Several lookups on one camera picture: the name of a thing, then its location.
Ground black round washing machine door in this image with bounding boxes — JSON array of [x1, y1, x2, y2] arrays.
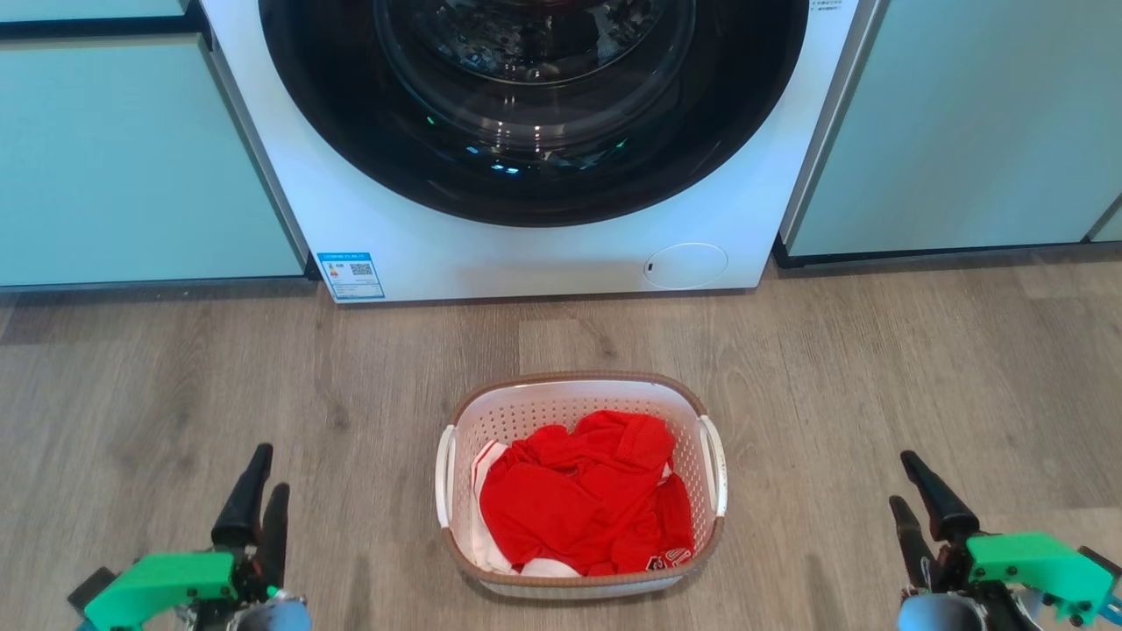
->
[[259, 0, 810, 228]]

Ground pale green cabinet door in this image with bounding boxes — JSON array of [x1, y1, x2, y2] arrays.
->
[[0, 35, 308, 288], [780, 0, 1122, 259]]

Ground pale green cabinet drawer front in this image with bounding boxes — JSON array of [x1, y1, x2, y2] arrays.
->
[[0, 0, 189, 20]]

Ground white laundry basket brown rim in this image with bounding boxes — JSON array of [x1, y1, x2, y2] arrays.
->
[[435, 372, 728, 600]]

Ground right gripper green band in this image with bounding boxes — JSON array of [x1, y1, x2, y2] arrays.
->
[[889, 450, 1122, 631]]

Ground black cabinet plinth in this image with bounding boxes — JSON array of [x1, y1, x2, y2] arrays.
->
[[773, 237, 1122, 269]]

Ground blue energy label sticker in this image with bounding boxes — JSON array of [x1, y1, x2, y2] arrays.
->
[[316, 252, 386, 301]]

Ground white garment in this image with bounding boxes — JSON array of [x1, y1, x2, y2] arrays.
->
[[471, 441, 584, 579]]

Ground red garment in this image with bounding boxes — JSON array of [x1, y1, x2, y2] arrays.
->
[[479, 410, 695, 577]]

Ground white washing machine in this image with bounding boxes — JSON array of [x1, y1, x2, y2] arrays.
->
[[200, 0, 877, 304]]

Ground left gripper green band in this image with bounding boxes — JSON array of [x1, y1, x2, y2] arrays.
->
[[83, 443, 312, 631]]

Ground round white filter cover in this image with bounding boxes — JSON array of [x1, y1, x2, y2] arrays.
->
[[643, 243, 729, 291]]

